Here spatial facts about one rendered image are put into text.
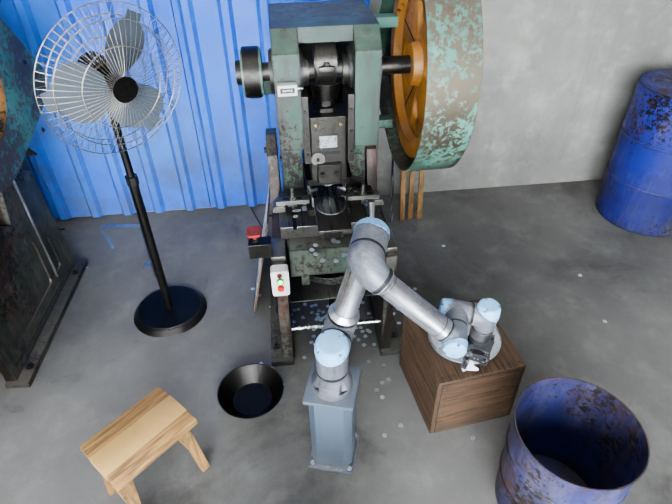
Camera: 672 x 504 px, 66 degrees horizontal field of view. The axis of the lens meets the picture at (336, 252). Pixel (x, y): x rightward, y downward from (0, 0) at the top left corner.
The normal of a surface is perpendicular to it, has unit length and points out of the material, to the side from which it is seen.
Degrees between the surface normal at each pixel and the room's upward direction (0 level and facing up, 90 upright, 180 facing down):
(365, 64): 90
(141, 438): 0
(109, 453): 0
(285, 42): 45
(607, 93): 90
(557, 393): 88
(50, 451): 0
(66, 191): 90
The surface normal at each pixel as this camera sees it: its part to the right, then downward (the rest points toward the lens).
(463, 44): 0.10, 0.22
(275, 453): -0.01, -0.78
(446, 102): 0.11, 0.60
